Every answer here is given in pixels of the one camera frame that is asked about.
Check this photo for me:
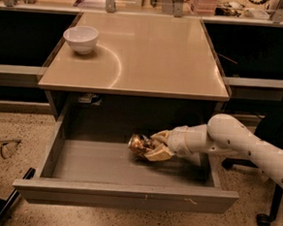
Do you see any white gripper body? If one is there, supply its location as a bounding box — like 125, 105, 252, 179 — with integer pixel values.
167, 126, 191, 157

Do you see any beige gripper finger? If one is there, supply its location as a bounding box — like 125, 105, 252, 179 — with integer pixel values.
150, 130, 170, 143
143, 144, 173, 162

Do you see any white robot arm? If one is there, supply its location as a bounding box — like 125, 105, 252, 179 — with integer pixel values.
144, 113, 283, 188

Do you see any grey cabinet with beige top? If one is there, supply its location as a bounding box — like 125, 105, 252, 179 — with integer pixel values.
34, 7, 237, 134

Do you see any open grey top drawer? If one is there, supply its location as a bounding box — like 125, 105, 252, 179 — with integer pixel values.
15, 100, 238, 213

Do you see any white ceramic bowl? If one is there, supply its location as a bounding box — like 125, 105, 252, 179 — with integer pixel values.
63, 26, 100, 54

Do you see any pink stacked box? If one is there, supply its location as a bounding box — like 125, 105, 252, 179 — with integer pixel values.
189, 0, 218, 16

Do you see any black stand leg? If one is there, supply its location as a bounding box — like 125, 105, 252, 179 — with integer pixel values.
0, 164, 36, 226

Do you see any thin cable on floor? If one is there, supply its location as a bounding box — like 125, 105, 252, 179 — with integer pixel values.
0, 136, 22, 162

